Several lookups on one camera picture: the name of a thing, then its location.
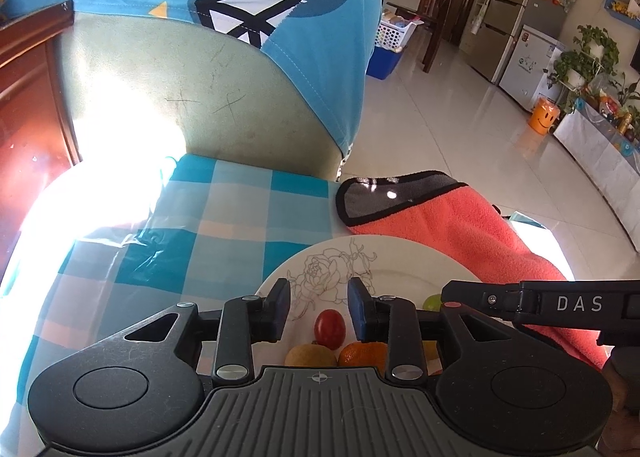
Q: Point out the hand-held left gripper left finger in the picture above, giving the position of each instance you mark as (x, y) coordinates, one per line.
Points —
(281, 304)

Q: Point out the red brown wooden headboard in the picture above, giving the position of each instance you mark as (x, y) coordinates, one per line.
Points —
(25, 87)

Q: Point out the dark blue plastic bin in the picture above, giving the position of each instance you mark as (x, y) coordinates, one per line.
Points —
(382, 64)

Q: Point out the blue white checked tablecloth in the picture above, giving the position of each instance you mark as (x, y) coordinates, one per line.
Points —
(240, 217)

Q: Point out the potted trailing green plant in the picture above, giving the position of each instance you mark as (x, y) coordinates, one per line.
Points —
(567, 68)
(595, 42)

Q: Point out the white plastic basket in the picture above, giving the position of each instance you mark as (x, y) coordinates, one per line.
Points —
(397, 32)

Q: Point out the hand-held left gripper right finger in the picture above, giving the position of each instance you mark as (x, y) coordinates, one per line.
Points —
(356, 304)

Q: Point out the silver refrigerator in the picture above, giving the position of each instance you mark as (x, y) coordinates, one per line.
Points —
(505, 12)

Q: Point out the small green jujube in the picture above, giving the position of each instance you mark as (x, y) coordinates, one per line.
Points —
(431, 303)

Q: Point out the orange smiley face bucket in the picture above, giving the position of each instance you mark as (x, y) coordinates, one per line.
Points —
(543, 117)

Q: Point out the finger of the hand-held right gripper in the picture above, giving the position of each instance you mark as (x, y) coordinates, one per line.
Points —
(480, 297)

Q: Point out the white chest freezer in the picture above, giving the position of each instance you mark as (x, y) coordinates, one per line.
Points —
(527, 67)

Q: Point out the coral fleece towel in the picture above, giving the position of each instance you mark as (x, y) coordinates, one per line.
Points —
(475, 232)

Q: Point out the white plate with line drawing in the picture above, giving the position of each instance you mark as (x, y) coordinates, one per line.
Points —
(400, 267)

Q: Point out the brown yellow jujube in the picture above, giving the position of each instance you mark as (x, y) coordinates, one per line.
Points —
(310, 357)

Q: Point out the red cherry tomato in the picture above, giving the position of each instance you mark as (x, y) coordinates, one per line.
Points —
(329, 328)

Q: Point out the dark wooden chair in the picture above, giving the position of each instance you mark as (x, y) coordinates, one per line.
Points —
(440, 22)

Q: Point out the orange mandarin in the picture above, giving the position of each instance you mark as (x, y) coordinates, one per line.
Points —
(364, 355)

